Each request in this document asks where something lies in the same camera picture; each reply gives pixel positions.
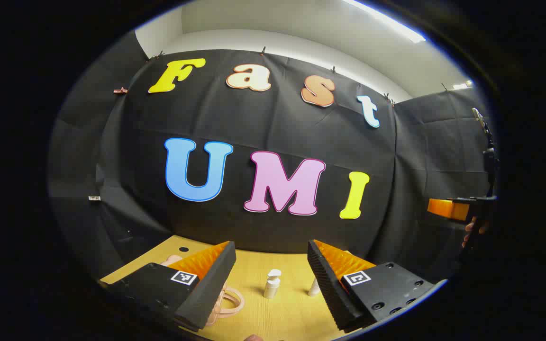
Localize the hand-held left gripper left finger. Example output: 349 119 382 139
98 241 237 332

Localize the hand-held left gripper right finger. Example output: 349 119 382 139
307 239 447 333

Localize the pink suitcase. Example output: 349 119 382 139
159 254 246 326

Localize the white pump bottle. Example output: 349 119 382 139
263 269 282 300

